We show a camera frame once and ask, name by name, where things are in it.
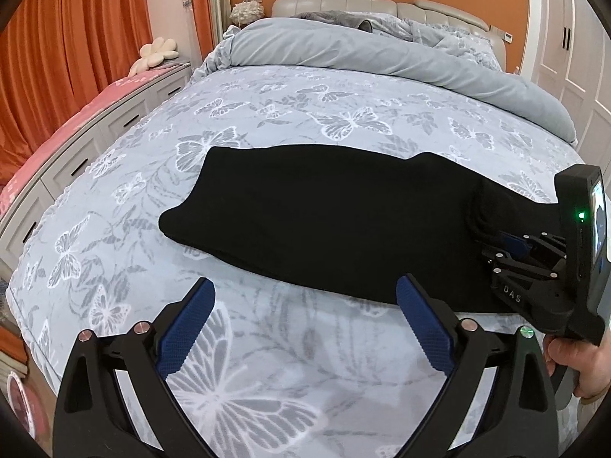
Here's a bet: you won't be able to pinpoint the white shell lamp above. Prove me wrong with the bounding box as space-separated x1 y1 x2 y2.
230 1 266 27

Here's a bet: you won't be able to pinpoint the pink mat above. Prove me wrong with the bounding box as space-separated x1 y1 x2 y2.
0 67 178 207

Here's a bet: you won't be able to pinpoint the round red and white object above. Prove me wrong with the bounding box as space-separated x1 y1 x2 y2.
6 371 49 440

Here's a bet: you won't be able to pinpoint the person's right hand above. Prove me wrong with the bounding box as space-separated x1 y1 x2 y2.
544 331 608 400

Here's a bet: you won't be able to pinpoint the white drawer cabinet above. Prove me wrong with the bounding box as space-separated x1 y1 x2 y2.
0 60 192 270

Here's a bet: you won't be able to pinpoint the butterfly print pillow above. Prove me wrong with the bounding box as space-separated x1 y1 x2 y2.
401 16 498 60

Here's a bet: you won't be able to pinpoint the black pants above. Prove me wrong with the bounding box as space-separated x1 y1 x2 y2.
157 145 570 314

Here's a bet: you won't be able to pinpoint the orange curtain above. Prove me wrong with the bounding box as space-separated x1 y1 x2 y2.
0 0 217 188

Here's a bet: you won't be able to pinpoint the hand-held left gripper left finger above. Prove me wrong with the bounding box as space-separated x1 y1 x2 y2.
53 277 225 458

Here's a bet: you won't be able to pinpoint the white wardrobe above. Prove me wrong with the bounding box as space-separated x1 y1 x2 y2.
529 0 611 175

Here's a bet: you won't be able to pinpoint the dark grey blanket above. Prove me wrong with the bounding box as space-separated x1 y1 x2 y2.
298 10 379 34

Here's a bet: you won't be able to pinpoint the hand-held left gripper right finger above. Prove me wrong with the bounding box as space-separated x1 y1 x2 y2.
395 274 560 458

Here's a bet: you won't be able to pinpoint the cream window frame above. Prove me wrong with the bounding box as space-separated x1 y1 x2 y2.
205 0 231 45

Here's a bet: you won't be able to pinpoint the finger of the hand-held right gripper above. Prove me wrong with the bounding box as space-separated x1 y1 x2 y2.
480 229 569 262
483 250 566 293

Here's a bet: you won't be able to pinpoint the bed with butterfly sheet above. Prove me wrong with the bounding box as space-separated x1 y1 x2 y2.
7 64 597 458

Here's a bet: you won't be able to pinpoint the cream flower cushion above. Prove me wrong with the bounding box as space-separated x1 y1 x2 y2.
128 38 182 77

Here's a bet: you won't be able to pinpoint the grey duvet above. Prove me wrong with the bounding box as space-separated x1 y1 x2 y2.
191 16 579 145

